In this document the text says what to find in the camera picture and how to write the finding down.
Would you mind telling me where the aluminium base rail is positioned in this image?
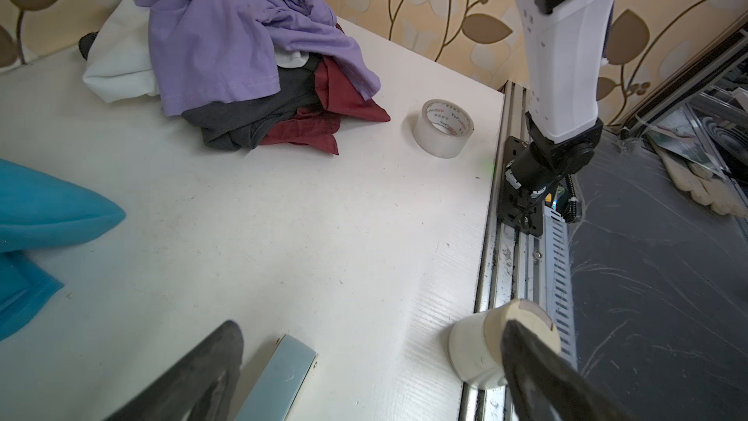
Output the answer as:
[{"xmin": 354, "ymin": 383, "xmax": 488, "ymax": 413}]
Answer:
[{"xmin": 458, "ymin": 80, "xmax": 580, "ymax": 421}]

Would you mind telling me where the light blue stapler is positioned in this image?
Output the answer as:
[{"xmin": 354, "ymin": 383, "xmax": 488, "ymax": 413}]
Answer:
[{"xmin": 234, "ymin": 334, "xmax": 319, "ymax": 421}]

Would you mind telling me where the white cylindrical bottle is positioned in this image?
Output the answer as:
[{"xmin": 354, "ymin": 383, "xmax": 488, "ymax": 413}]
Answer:
[{"xmin": 448, "ymin": 299, "xmax": 562, "ymax": 390}]

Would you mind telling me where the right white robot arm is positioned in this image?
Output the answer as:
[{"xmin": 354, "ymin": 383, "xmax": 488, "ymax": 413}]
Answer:
[{"xmin": 500, "ymin": 0, "xmax": 629, "ymax": 420}]

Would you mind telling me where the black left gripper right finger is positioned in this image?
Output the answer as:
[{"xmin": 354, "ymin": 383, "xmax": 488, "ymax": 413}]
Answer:
[{"xmin": 501, "ymin": 320, "xmax": 633, "ymax": 421}]

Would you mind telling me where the dark grey cloth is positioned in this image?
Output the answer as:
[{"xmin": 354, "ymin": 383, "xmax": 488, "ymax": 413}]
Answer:
[{"xmin": 181, "ymin": 54, "xmax": 323, "ymax": 151}]

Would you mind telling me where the teal cloth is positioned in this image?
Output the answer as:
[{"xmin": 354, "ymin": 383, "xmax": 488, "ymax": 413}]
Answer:
[{"xmin": 1, "ymin": 160, "xmax": 126, "ymax": 339}]

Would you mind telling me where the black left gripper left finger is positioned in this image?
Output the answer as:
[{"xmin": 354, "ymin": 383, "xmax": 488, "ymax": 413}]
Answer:
[{"xmin": 108, "ymin": 321, "xmax": 243, "ymax": 420}]

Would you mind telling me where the purple cloth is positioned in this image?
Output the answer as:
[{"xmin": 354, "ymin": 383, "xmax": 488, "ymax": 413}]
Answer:
[{"xmin": 134, "ymin": 0, "xmax": 381, "ymax": 117}]

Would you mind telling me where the clear tape roll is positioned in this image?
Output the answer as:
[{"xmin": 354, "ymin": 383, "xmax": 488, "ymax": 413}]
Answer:
[{"xmin": 413, "ymin": 99, "xmax": 475, "ymax": 159}]

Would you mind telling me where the white cloth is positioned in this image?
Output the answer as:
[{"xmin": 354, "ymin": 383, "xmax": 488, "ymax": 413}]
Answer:
[{"xmin": 83, "ymin": 0, "xmax": 281, "ymax": 116}]

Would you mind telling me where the dark red cloth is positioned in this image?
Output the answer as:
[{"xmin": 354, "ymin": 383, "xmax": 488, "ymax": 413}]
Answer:
[{"xmin": 252, "ymin": 23, "xmax": 391, "ymax": 155}]

